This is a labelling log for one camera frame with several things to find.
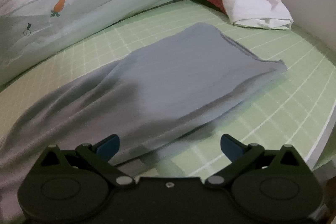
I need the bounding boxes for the grey sweatpants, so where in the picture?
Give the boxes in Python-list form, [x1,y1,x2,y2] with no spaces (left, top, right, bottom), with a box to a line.
[1,23,286,223]

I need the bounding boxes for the green grid cutting mat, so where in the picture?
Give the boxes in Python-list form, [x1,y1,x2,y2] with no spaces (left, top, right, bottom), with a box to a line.
[1,0,335,178]

